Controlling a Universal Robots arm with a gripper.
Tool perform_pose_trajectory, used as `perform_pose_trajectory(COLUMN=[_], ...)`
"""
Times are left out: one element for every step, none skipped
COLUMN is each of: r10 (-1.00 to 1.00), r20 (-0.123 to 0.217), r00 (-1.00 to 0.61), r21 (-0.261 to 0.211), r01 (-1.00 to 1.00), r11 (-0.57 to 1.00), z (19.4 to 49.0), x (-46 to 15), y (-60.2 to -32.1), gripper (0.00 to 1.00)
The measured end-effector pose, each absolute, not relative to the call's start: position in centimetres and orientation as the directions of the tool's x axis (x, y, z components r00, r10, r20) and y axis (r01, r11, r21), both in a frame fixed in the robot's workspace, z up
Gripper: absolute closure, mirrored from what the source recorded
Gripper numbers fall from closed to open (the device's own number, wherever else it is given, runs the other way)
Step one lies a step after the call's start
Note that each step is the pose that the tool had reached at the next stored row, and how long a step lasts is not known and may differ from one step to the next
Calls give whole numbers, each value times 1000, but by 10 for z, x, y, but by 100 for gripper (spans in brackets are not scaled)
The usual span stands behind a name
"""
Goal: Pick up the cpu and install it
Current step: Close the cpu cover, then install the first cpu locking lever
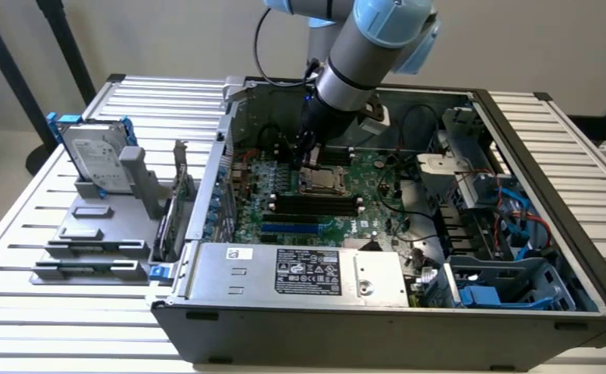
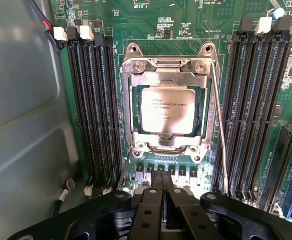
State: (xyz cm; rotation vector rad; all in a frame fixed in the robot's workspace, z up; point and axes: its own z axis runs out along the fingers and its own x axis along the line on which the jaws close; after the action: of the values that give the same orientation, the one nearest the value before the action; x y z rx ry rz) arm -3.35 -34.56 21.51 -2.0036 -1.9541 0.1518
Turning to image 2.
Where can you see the silver Intel CPU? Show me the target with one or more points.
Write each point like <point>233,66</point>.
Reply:
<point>168,110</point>

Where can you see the green motherboard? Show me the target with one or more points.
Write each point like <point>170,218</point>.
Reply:
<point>145,25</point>

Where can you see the black expansion slot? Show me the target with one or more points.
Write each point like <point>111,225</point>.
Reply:
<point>282,165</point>

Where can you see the RAM slot with white latches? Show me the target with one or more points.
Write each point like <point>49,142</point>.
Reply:
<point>99,112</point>
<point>244,112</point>
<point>80,112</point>
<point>269,112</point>

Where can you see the red jumper header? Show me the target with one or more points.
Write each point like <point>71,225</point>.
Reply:
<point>115,12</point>

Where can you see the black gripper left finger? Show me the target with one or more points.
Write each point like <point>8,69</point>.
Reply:
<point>145,215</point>

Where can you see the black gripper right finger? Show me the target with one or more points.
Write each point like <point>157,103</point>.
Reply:
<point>185,215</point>

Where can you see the long silver locking lever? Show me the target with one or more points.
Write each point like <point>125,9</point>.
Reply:
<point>221,130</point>

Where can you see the metal CPU socket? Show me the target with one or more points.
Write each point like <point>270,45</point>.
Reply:
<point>133,48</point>

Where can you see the blue capacitor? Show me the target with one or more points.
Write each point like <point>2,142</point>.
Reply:
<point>278,13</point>

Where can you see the grey power choke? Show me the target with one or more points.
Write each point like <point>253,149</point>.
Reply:
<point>171,168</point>
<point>150,168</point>
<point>140,171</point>

